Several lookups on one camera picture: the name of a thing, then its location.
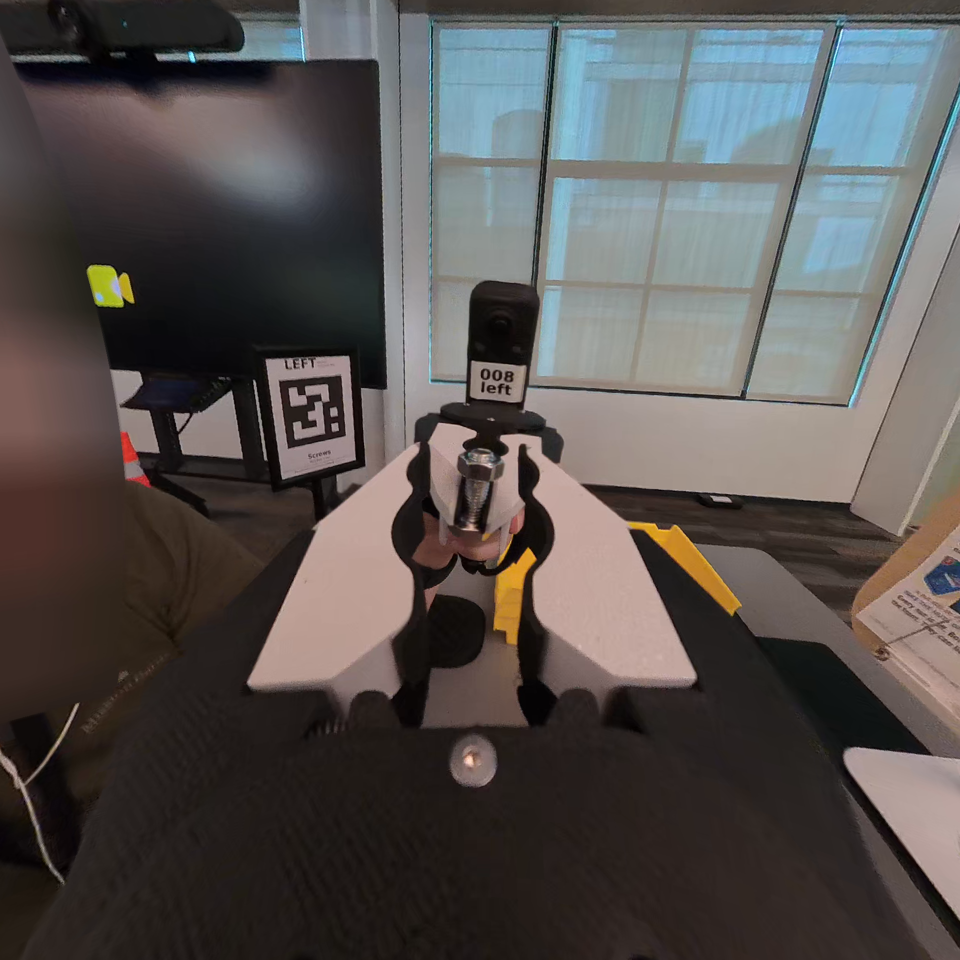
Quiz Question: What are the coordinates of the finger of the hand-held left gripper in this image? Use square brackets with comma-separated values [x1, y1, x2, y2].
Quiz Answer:
[426, 423, 470, 545]
[484, 446, 530, 571]

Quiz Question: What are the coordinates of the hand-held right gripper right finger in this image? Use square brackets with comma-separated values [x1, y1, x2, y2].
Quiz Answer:
[517, 444, 699, 727]

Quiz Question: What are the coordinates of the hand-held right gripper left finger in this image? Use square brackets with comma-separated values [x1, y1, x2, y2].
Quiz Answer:
[247, 442, 435, 727]

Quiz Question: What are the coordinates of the steel hex bolt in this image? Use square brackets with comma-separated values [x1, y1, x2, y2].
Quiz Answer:
[452, 447, 505, 535]

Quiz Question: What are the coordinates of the yellow plastic bin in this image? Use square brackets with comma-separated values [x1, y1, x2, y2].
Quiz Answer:
[491, 521, 744, 648]

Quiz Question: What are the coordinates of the person's left hand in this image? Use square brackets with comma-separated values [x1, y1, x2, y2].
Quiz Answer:
[416, 513, 460, 575]

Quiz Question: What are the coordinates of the framed marker sign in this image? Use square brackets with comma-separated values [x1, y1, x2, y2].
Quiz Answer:
[253, 345, 366, 520]

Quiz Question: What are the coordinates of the black monitor stand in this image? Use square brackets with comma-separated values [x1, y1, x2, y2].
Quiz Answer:
[123, 371, 271, 519]

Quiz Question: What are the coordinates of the large grid window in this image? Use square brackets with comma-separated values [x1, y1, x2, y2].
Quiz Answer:
[429, 18, 960, 406]

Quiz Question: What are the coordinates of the orange traffic cone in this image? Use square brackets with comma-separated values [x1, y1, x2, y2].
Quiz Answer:
[120, 431, 153, 489]

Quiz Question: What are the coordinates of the instruction sheet on stand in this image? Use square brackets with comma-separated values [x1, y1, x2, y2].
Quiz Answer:
[851, 487, 960, 661]

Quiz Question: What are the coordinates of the black monitor screen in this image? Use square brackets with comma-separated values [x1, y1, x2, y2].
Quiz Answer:
[15, 60, 387, 391]

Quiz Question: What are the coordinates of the clear acrylic sheet holder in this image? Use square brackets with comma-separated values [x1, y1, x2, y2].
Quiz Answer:
[873, 645, 960, 725]

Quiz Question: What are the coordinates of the black video bar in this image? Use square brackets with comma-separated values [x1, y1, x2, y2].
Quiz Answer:
[0, 0, 245, 61]

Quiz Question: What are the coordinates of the thin white cable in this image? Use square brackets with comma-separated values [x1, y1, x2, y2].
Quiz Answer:
[0, 701, 80, 886]

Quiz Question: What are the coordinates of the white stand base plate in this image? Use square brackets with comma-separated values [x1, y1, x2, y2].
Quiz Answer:
[843, 747, 960, 931]

